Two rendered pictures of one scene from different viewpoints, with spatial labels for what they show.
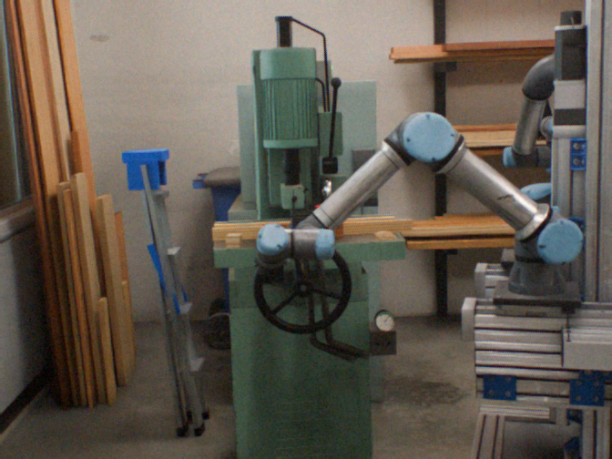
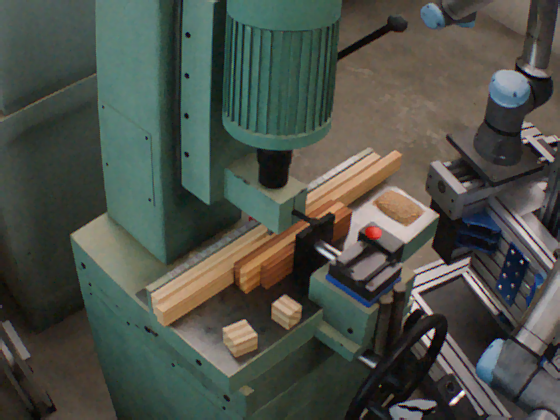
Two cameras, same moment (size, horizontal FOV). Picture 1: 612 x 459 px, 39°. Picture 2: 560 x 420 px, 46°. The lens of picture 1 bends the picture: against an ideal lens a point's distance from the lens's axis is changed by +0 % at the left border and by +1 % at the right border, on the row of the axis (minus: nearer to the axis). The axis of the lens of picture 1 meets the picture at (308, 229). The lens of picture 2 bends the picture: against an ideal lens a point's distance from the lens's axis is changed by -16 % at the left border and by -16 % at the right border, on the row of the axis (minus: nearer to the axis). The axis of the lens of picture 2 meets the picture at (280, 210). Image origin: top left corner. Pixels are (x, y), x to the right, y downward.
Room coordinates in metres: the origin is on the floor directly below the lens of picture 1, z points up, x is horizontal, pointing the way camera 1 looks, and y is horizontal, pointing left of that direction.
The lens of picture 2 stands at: (2.08, 0.75, 1.89)
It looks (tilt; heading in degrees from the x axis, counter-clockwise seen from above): 41 degrees down; 316
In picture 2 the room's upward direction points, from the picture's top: 4 degrees clockwise
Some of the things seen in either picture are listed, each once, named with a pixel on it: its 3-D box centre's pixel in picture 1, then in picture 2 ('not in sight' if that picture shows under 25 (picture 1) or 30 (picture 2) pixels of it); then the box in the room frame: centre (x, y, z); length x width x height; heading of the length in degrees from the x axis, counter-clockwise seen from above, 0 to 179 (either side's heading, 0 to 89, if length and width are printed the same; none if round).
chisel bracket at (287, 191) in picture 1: (292, 198); (264, 194); (2.84, 0.05, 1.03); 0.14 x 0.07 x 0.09; 4
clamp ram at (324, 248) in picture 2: not in sight; (326, 251); (2.73, 0.00, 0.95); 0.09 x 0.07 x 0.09; 94
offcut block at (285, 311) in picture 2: not in sight; (286, 312); (2.68, 0.13, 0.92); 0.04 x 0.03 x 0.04; 6
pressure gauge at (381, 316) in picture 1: (383, 322); (413, 323); (2.63, -0.23, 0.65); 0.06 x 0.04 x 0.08; 94
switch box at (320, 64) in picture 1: (322, 83); not in sight; (3.15, -0.07, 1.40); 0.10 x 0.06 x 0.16; 4
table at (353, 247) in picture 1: (309, 250); (324, 284); (2.72, 0.00, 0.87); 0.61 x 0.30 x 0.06; 94
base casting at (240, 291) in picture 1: (293, 271); (224, 273); (2.94, 0.06, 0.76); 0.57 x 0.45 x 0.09; 4
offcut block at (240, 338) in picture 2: (234, 240); (240, 338); (2.68, 0.23, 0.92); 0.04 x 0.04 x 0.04; 81
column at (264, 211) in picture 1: (285, 152); (167, 76); (3.11, 0.07, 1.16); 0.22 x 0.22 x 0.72; 4
